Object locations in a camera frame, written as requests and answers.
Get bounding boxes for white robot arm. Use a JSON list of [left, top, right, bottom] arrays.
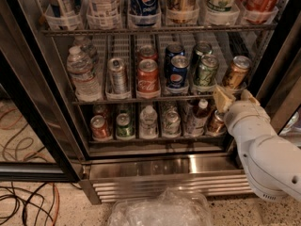
[[213, 86, 301, 202]]

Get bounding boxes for glass fridge door left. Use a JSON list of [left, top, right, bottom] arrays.
[[0, 0, 85, 182]]

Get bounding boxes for brown drink bottle bottom shelf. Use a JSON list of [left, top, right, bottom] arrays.
[[186, 99, 210, 137]]

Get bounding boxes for water bottle bottom shelf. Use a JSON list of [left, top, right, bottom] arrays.
[[139, 105, 157, 138]]

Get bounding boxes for orange can bottom shelf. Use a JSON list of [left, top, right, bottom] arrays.
[[207, 110, 225, 135]]

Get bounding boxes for orange can shelf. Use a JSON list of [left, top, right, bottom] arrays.
[[207, 110, 225, 135], [222, 56, 251, 89]]

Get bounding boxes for clear crumpled plastic bag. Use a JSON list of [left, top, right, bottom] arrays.
[[107, 188, 214, 226]]

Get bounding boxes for clear water bottle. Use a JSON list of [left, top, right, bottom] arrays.
[[73, 36, 99, 65], [67, 46, 102, 102]]

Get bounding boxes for stainless steel fridge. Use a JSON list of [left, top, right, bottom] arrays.
[[0, 0, 301, 205]]

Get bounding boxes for front blue Pepsi can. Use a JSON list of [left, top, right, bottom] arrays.
[[166, 55, 189, 89]]

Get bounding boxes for rear clear water bottle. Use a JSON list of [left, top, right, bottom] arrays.
[[73, 36, 99, 65]]

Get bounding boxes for front clear water bottle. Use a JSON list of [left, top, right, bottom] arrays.
[[67, 46, 102, 102]]

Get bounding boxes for blue pepsi can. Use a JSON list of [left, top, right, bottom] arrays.
[[166, 55, 189, 89], [165, 42, 185, 69]]

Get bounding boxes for red can bottom shelf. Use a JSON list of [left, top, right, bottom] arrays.
[[90, 115, 110, 139]]

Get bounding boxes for silver can middle shelf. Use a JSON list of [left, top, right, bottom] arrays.
[[108, 57, 128, 94]]

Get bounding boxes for pale green can bottom shelf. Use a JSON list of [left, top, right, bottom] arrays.
[[164, 110, 181, 136]]

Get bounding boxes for Pepsi bottle top shelf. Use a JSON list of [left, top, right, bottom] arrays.
[[130, 0, 158, 26]]

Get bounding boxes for red coca-cola can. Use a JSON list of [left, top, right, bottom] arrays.
[[137, 59, 159, 93], [137, 44, 158, 61]]

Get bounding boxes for front green can middle shelf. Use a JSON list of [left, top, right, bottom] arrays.
[[194, 55, 219, 87]]

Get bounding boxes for rear red Coca-Cola can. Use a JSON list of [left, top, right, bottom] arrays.
[[137, 44, 158, 61]]

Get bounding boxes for rear green can middle shelf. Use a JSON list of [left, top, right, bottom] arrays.
[[191, 40, 213, 67]]

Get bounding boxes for clear bottle top shelf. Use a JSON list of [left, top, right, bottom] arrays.
[[87, 0, 120, 29]]

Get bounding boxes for front red Coca-Cola can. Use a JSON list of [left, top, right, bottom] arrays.
[[137, 59, 159, 93]]

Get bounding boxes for black cables on floor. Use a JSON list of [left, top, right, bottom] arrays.
[[0, 182, 83, 226]]

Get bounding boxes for rear blue Pepsi can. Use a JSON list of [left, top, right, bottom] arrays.
[[165, 42, 185, 69]]

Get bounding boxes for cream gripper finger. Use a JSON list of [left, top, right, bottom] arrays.
[[213, 86, 236, 113], [241, 89, 260, 105]]

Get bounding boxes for orange cable on floor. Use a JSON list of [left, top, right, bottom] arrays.
[[48, 182, 61, 226]]

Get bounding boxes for Coca-Cola bottle top shelf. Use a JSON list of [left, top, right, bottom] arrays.
[[245, 0, 277, 24]]

